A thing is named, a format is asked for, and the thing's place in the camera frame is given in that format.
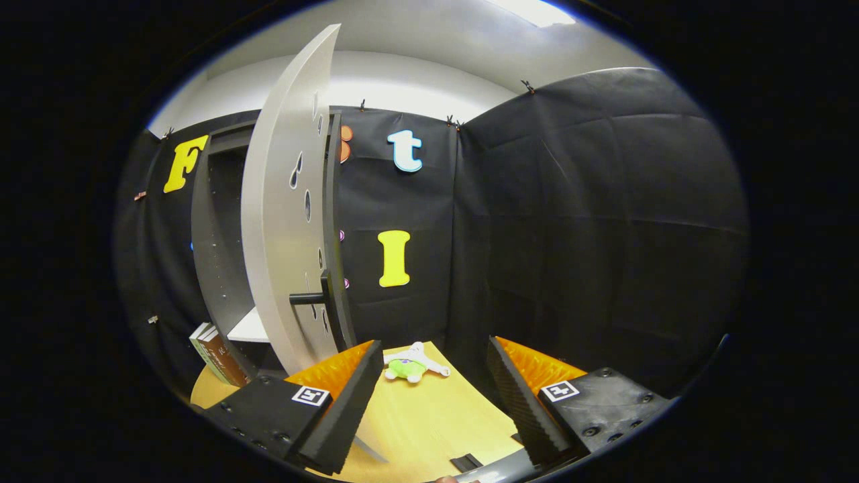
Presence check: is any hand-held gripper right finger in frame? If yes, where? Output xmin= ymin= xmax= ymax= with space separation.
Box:
xmin=485 ymin=335 xmax=675 ymax=470

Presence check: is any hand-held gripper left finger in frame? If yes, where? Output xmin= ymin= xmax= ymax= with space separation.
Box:
xmin=201 ymin=339 xmax=385 ymax=477

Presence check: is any beige cabinet door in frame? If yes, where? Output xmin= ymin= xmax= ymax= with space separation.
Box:
xmin=240 ymin=23 xmax=390 ymax=465

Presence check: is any green and white plush toy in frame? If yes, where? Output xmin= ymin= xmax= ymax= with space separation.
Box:
xmin=383 ymin=341 xmax=452 ymax=384

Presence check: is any white cabinet shelf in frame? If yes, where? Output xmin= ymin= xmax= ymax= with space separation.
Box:
xmin=227 ymin=307 xmax=270 ymax=343

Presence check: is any black backdrop cloth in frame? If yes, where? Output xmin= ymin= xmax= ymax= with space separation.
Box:
xmin=114 ymin=67 xmax=749 ymax=403

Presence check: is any dark grey cabinet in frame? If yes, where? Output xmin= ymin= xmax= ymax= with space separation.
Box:
xmin=190 ymin=111 xmax=358 ymax=380

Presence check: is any row of black clips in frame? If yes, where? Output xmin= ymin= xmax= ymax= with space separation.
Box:
xmin=161 ymin=79 xmax=538 ymax=138

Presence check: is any long ceiling light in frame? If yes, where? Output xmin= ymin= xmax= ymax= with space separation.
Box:
xmin=487 ymin=0 xmax=576 ymax=28

